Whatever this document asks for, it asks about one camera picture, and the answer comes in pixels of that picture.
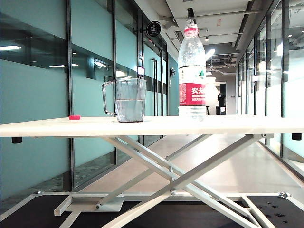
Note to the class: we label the black water dispenser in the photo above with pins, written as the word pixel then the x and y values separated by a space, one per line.
pixel 222 102

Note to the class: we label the round black hanging sign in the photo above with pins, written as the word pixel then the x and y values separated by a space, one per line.
pixel 154 29

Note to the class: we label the white scissor lift table frame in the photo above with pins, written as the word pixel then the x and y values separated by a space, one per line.
pixel 173 192

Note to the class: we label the black wall-mounted fixture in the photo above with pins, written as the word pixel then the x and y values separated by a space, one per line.
pixel 172 71

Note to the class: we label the black rubber table foot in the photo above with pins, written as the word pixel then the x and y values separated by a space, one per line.
pixel 17 140
pixel 297 136

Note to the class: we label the red bottle cap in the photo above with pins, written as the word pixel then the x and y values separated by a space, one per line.
pixel 74 117

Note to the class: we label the white ceiling pipe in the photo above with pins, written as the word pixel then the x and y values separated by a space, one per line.
pixel 228 13

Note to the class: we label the clear water bottle red label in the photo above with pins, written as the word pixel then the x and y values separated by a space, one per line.
pixel 192 95

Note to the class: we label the black base board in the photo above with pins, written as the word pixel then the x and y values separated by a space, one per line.
pixel 178 213

